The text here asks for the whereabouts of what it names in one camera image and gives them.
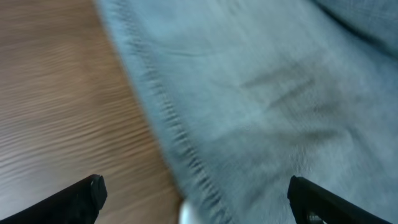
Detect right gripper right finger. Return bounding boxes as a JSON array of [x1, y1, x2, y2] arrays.
[[287, 175, 389, 224]]

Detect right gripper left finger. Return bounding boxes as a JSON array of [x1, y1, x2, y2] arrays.
[[1, 174, 108, 224]]

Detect light blue denim shorts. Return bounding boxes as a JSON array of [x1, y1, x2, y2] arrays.
[[97, 0, 397, 223]]

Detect white and black garment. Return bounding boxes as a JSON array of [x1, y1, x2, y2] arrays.
[[178, 201, 197, 224]]

